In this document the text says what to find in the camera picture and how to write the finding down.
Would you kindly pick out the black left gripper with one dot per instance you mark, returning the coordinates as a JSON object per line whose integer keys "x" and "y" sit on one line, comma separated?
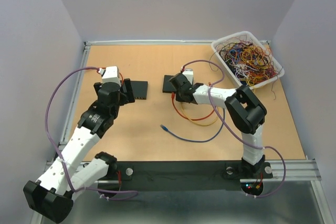
{"x": 126, "y": 91}

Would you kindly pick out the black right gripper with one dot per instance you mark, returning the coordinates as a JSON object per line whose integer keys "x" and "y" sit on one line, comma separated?
{"x": 179, "y": 85}

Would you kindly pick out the long black network switch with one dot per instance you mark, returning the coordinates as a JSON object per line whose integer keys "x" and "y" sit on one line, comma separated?
{"x": 140, "y": 89}

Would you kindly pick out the small black network switch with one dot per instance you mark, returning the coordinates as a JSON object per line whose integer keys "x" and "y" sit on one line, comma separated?
{"x": 167, "y": 86}

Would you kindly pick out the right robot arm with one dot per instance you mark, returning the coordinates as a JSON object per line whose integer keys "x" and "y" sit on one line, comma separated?
{"x": 245, "y": 109}

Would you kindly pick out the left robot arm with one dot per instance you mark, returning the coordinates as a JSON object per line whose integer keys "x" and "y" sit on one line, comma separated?
{"x": 54, "y": 192}

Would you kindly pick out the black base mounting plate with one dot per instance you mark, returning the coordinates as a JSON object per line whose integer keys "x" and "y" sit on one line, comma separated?
{"x": 180, "y": 175}

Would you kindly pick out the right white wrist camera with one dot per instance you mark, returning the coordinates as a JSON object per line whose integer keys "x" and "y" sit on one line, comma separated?
{"x": 189, "y": 74}

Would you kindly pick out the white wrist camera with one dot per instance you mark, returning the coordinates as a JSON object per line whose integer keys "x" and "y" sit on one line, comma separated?
{"x": 110, "y": 74}
{"x": 189, "y": 74}

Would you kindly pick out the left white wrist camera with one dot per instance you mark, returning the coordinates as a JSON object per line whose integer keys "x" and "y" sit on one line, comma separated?
{"x": 110, "y": 74}

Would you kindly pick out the white plastic wire bin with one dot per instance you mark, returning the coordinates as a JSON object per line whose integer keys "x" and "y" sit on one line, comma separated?
{"x": 246, "y": 60}

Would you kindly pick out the aluminium frame rail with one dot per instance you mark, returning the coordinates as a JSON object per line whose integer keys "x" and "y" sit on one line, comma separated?
{"x": 281, "y": 171}

